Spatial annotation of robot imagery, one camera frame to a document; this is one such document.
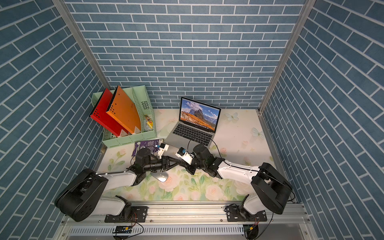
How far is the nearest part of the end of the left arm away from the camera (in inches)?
29.1

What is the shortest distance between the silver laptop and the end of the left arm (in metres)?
0.23

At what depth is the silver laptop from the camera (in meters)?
1.01
